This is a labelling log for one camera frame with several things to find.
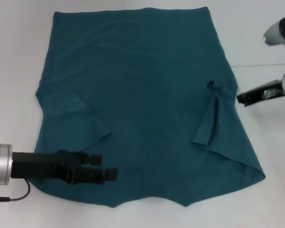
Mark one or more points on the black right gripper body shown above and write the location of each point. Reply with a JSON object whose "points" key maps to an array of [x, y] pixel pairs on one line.
{"points": [[259, 95]]}

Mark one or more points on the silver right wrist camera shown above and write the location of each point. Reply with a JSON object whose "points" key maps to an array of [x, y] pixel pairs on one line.
{"points": [[278, 33]]}

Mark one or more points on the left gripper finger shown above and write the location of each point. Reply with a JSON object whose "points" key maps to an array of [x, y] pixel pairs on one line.
{"points": [[97, 159], [111, 173]]}

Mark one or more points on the blue shirt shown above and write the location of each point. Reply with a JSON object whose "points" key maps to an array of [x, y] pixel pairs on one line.
{"points": [[145, 95]]}

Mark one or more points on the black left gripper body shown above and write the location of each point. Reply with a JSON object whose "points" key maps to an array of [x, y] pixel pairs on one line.
{"points": [[38, 164]]}

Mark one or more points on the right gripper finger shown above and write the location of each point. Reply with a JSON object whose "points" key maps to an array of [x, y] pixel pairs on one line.
{"points": [[241, 98]]}

